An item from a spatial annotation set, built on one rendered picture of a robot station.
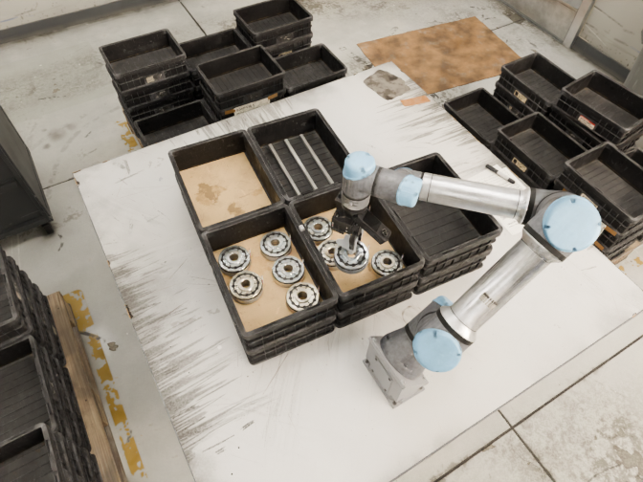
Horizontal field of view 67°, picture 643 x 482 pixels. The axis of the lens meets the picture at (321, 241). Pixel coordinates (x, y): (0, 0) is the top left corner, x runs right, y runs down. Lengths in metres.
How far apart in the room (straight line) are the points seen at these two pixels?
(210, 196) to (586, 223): 1.21
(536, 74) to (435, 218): 1.81
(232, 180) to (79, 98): 2.14
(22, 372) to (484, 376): 1.66
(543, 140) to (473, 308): 1.84
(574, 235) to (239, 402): 1.02
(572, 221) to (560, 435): 1.47
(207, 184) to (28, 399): 1.02
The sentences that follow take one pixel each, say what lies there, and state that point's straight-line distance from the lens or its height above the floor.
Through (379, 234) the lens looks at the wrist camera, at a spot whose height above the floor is 1.12.
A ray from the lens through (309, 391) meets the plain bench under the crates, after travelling 1.55.
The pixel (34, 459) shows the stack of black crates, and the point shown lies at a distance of 1.93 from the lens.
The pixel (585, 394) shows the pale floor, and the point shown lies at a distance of 2.61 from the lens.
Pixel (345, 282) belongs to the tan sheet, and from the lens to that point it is 1.57.
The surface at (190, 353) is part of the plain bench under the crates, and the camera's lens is 1.64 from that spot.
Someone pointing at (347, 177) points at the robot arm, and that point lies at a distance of 1.18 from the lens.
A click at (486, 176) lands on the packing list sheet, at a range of 2.15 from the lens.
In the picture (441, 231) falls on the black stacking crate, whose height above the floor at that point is 0.83.
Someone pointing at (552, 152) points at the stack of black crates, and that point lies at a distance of 2.89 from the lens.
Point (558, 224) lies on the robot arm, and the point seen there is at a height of 1.36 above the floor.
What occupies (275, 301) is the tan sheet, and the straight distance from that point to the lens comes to 1.53.
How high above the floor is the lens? 2.18
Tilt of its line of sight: 55 degrees down
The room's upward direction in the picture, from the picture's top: 2 degrees clockwise
